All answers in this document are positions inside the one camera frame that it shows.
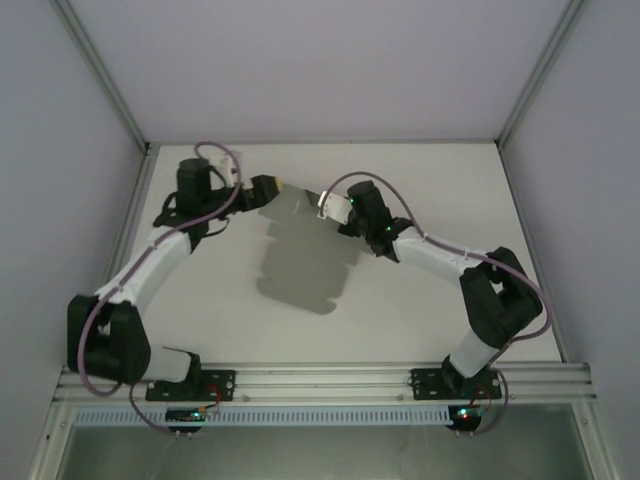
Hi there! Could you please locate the grey cloth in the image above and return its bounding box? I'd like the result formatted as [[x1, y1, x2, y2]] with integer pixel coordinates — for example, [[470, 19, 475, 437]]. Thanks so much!
[[254, 182, 362, 317]]

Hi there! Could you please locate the grey metal panel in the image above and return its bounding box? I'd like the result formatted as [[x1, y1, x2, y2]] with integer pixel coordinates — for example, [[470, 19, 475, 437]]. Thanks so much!
[[59, 423, 594, 480]]

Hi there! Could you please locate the aluminium table side rail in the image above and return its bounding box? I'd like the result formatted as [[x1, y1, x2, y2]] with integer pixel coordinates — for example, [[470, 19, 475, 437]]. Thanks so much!
[[494, 141, 571, 365], [102, 142, 161, 286]]

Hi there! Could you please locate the aluminium frame post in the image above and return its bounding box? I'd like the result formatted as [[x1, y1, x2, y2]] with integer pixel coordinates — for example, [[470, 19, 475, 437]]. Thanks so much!
[[496, 0, 590, 150], [48, 0, 152, 154]]

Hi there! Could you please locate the aluminium mounting rail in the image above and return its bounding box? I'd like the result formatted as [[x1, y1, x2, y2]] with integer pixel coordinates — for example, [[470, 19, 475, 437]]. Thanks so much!
[[52, 363, 599, 404]]

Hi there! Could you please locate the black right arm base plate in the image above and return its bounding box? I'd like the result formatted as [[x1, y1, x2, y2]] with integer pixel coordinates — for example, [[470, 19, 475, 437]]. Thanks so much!
[[409, 367, 503, 402]]

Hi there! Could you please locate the slotted pale blue cable duct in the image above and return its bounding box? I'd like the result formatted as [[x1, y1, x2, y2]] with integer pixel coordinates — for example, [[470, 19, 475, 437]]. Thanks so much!
[[72, 405, 451, 426]]

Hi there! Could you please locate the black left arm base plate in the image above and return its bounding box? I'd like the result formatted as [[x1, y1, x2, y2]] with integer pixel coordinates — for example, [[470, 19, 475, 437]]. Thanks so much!
[[144, 368, 237, 402]]

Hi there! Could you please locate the red wire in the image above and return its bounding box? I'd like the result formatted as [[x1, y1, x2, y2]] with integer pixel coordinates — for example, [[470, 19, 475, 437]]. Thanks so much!
[[471, 383, 497, 410], [203, 382, 225, 415]]

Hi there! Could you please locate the aluminium frame leg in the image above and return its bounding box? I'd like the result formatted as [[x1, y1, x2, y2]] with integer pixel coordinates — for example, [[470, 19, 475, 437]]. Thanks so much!
[[27, 402, 76, 480], [572, 399, 619, 480]]

